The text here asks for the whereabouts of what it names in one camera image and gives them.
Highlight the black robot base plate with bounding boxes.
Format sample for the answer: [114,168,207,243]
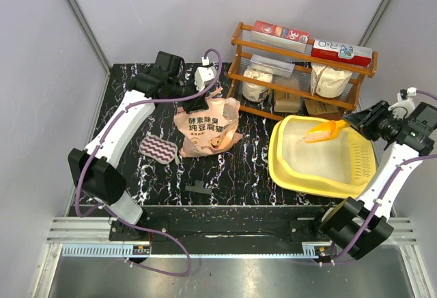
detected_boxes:
[110,214,328,242]

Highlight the red 3D toothpaste box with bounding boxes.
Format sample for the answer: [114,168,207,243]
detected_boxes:
[251,21,311,53]

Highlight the brown cat litter granules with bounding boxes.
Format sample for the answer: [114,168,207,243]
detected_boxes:
[302,131,331,144]

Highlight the purple wavy striped sponge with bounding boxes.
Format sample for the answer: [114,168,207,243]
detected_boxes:
[139,135,178,165]

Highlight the yellow plastic litter scoop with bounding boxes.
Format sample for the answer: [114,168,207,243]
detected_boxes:
[307,120,350,141]

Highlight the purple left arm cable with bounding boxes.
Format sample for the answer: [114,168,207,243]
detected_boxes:
[74,48,223,275]

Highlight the wooden two-tier shelf rack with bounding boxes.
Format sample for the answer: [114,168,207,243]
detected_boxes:
[227,22,378,121]

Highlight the red white R+O box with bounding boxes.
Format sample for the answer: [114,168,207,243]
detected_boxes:
[311,40,373,67]

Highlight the pink cat litter bag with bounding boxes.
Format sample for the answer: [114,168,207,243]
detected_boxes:
[173,87,242,158]

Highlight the beige tissue pack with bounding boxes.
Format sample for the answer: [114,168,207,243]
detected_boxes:
[310,63,352,98]

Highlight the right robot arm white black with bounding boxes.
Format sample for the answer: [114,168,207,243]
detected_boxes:
[310,100,436,265]

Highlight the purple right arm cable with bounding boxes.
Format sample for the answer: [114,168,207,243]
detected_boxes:
[327,87,437,265]

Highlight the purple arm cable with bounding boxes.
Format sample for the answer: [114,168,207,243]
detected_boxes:
[74,48,223,275]
[327,87,437,265]

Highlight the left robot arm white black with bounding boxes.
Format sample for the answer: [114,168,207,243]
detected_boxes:
[68,51,223,240]

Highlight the yellow litter box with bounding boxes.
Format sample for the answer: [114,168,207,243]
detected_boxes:
[268,115,376,199]

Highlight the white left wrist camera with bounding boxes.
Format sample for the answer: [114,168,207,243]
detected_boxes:
[194,57,216,92]

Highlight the brown cardboard box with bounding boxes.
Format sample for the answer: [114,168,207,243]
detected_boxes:
[304,98,341,120]

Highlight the grey metal scraper blade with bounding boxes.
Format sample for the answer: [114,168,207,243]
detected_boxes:
[185,180,212,195]

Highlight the aluminium frame rail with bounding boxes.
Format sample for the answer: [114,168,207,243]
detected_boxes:
[46,217,417,245]

